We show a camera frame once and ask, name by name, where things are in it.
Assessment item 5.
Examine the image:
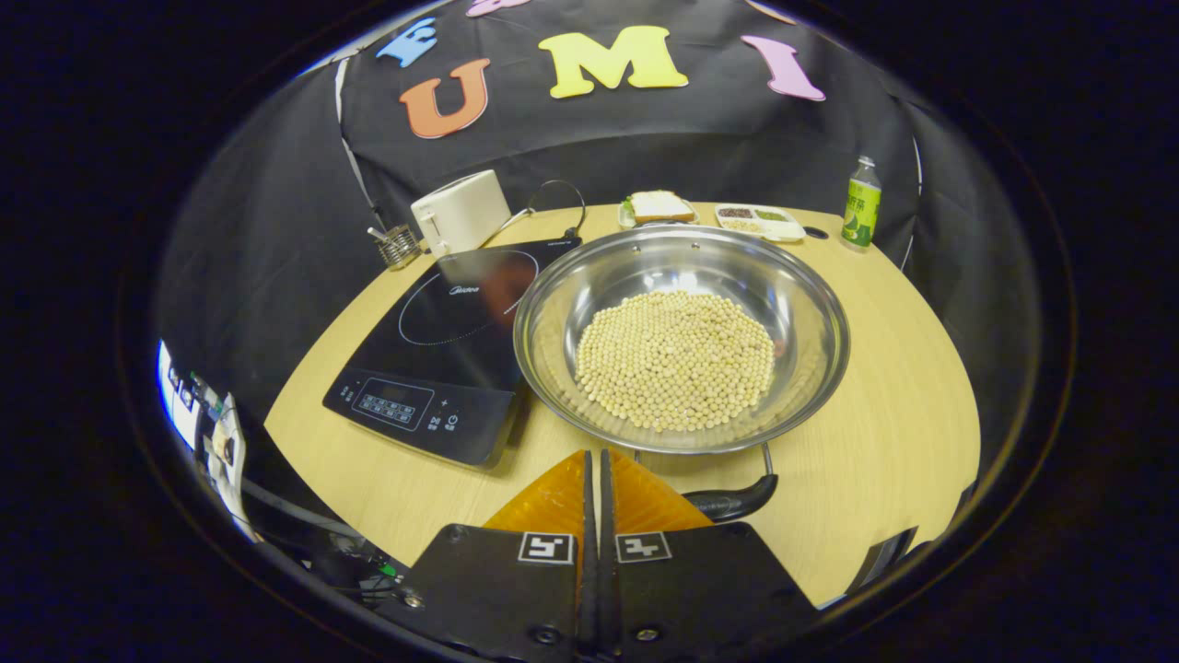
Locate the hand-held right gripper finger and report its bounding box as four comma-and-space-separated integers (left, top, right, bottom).
380, 449, 600, 658
601, 449, 818, 658

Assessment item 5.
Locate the black induction cooktop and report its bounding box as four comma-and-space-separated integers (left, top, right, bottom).
322, 237, 583, 468

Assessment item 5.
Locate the stainless steel pot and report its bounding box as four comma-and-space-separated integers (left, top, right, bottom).
513, 224, 851, 524

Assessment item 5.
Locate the pile of soybeans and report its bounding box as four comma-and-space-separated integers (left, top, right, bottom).
576, 291, 776, 434

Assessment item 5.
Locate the white sandwich plate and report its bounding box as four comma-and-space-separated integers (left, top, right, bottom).
618, 198, 701, 229

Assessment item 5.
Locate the white bread sandwich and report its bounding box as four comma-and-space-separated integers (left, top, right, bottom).
631, 191, 696, 224

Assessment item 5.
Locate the white toaster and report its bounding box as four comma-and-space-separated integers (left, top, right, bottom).
411, 169, 512, 257

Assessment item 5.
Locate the divided white bean tray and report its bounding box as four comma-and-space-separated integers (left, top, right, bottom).
715, 204, 807, 244

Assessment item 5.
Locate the black backdrop cloth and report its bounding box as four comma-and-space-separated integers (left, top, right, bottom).
152, 0, 1042, 480

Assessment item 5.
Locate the green drink bottle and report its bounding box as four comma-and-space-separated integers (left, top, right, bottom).
841, 156, 882, 250

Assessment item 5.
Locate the lit screen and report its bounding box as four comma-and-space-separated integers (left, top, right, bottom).
157, 339, 205, 452

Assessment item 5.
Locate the black power cable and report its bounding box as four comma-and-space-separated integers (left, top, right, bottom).
527, 180, 589, 240

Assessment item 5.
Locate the wire utensil basket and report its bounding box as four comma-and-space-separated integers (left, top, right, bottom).
367, 224, 423, 271

